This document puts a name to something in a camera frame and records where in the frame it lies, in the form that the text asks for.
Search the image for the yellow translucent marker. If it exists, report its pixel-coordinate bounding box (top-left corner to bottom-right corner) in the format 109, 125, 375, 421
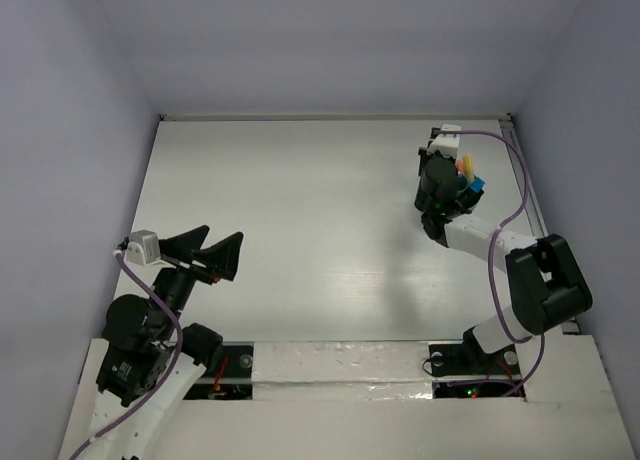
462, 154, 475, 181

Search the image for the teal round pen holder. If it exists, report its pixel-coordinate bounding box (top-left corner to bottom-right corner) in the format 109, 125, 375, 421
456, 175, 484, 213

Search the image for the blue black highlighter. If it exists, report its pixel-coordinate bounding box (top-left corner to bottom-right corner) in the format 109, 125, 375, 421
469, 177, 485, 193

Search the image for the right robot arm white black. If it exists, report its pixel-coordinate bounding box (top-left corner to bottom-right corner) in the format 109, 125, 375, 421
414, 124, 593, 372

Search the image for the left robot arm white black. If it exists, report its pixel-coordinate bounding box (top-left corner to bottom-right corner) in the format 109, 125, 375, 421
71, 225, 244, 459

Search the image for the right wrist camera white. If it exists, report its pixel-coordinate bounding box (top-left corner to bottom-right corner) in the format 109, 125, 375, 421
432, 124, 462, 160

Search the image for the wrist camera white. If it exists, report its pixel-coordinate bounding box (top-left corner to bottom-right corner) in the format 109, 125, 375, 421
113, 230, 166, 267
432, 124, 462, 160

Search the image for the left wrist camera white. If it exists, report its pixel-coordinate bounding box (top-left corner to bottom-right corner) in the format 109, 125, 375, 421
113, 230, 166, 267

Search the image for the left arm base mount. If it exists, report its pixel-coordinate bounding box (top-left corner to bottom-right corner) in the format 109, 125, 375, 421
184, 342, 254, 401

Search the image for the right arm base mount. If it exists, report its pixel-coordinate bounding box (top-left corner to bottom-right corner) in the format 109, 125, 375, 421
421, 319, 533, 399

